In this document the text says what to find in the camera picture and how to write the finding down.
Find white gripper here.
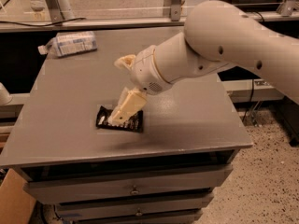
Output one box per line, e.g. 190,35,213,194
107,46,172,125

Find black rxbar chocolate wrapper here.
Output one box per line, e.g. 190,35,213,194
95,105,143,133

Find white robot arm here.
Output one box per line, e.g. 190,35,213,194
108,0,299,125

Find blue plastic water bottle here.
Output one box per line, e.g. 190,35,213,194
38,31,97,58

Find grey drawer cabinet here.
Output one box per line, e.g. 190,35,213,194
0,27,251,224

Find top grey drawer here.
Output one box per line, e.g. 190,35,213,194
23,164,233,204

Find grey drawer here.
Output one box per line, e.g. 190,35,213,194
57,191,213,220
23,164,233,204

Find middle grey drawer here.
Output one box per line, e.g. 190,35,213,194
57,191,213,220

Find brown cardboard box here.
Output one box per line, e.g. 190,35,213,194
0,169,36,224

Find black cable on rail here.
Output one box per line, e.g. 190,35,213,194
0,16,87,28

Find grey metal rail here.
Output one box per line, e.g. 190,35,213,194
0,11,299,33

